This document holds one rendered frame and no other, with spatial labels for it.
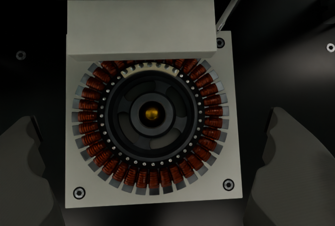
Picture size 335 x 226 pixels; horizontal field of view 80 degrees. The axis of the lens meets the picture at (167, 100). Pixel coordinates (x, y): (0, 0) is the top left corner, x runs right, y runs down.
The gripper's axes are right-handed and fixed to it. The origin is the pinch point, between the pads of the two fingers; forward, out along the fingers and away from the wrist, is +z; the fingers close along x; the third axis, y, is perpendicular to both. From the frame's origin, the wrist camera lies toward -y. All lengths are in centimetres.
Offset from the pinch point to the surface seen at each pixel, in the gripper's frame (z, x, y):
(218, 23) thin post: 6.6, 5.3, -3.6
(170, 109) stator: 2.0, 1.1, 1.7
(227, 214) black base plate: -0.2, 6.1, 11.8
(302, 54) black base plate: 8.2, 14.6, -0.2
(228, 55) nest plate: 7.0, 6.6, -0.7
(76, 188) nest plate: 0.6, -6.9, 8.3
